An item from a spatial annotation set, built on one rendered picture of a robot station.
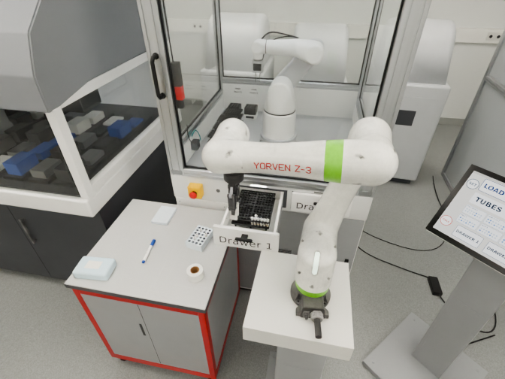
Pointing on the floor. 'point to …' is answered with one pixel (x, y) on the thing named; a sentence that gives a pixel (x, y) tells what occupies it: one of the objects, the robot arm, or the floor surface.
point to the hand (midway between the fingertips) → (234, 210)
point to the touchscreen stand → (442, 332)
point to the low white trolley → (162, 291)
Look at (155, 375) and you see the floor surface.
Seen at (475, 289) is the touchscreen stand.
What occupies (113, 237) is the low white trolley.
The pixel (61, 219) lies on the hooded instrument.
